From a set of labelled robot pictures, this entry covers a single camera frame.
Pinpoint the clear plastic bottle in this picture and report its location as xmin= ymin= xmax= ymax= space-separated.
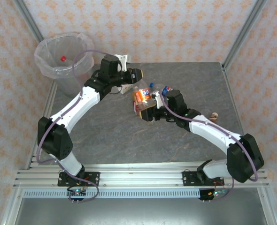
xmin=57 ymin=55 xmax=82 ymax=77

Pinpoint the clear plastic bin liner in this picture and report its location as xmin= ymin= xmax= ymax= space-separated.
xmin=33 ymin=31 xmax=96 ymax=79

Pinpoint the clear plastic bin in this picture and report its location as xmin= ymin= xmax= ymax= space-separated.
xmin=34 ymin=32 xmax=96 ymax=99

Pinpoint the small white container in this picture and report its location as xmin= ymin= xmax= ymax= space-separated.
xmin=119 ymin=84 xmax=133 ymax=95

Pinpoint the blue cap Pepsi bottle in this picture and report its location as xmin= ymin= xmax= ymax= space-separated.
xmin=149 ymin=82 xmax=176 ymax=97

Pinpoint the red label tea bottle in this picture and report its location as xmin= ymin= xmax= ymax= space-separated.
xmin=131 ymin=86 xmax=148 ymax=117

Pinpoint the small electronics board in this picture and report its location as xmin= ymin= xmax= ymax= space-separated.
xmin=67 ymin=187 xmax=87 ymax=203
xmin=199 ymin=188 xmax=228 ymax=202

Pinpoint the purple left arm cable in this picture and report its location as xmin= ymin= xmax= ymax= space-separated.
xmin=36 ymin=49 xmax=117 ymax=203

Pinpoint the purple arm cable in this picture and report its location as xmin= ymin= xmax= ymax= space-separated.
xmin=161 ymin=96 xmax=259 ymax=202
xmin=36 ymin=49 xmax=117 ymax=203

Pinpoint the aluminium table side rail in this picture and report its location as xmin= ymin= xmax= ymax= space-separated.
xmin=222 ymin=62 xmax=249 ymax=146
xmin=25 ymin=81 xmax=58 ymax=170

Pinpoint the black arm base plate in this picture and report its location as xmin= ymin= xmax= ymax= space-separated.
xmin=182 ymin=171 xmax=226 ymax=187
xmin=57 ymin=172 xmax=100 ymax=187

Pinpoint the aluminium mounting rail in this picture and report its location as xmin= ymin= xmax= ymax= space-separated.
xmin=13 ymin=164 xmax=269 ymax=188

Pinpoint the aluminium frame post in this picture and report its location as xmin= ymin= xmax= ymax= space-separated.
xmin=13 ymin=0 xmax=45 ymax=44
xmin=222 ymin=0 xmax=268 ymax=71

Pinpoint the white slotted cable duct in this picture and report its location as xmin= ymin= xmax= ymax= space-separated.
xmin=23 ymin=190 xmax=200 ymax=199

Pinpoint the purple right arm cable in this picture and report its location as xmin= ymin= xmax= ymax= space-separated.
xmin=161 ymin=96 xmax=259 ymax=202

